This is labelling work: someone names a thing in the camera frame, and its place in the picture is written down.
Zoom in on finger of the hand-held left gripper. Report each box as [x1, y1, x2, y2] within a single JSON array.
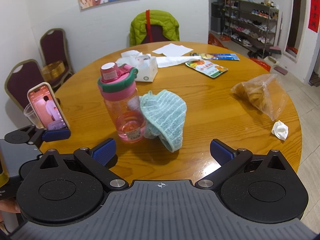
[[4, 124, 71, 145]]

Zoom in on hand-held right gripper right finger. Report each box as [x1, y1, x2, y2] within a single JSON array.
[[195, 139, 288, 191]]

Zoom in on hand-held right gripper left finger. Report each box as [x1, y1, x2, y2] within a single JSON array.
[[37, 138, 129, 192]]

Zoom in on pink plastic water bottle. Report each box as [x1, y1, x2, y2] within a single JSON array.
[[97, 62, 146, 144]]

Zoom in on teal striped towel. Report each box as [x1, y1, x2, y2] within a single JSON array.
[[139, 89, 187, 153]]

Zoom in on person's left hand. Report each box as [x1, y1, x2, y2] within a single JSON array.
[[0, 201, 22, 214]]

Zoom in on clear plastic cup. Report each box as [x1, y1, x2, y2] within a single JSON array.
[[24, 103, 44, 129]]

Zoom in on smartphone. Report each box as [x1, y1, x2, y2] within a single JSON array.
[[27, 82, 69, 130]]

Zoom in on white crumpled tissue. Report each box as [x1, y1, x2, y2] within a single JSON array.
[[271, 120, 289, 141], [121, 50, 143, 58]]

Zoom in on round gold tin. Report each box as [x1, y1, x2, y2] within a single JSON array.
[[41, 60, 66, 82]]

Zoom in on maroon banquet chair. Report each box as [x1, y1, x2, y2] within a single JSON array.
[[39, 28, 75, 88], [4, 59, 54, 110]]

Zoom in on clear plastic bag of food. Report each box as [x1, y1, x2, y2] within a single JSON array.
[[230, 74, 289, 122]]

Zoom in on green orange snack packet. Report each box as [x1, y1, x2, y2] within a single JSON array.
[[185, 60, 228, 78]]

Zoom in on white tissue pack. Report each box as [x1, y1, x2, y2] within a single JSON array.
[[115, 53, 158, 83]]

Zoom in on blue yellow snack packet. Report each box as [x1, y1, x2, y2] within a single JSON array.
[[190, 52, 240, 61]]

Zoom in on red plastic bag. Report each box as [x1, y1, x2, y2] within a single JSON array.
[[250, 57, 272, 72], [208, 33, 228, 48]]

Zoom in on square white napkin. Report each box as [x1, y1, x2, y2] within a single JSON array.
[[152, 43, 194, 57]]

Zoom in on pink broom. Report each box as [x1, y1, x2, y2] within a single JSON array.
[[269, 14, 283, 55]]

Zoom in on rows of shoes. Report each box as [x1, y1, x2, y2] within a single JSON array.
[[222, 0, 278, 55]]

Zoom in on green puffer jacket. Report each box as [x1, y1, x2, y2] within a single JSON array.
[[129, 9, 180, 47]]

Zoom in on maroon chair with jacket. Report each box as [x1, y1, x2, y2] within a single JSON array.
[[143, 24, 172, 45]]

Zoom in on metal shoe rack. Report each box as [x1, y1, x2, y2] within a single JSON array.
[[211, 0, 280, 58]]

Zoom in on red couplet banner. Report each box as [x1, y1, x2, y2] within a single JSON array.
[[308, 0, 320, 33]]

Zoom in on white door frame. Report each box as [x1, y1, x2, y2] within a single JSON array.
[[284, 0, 308, 63]]

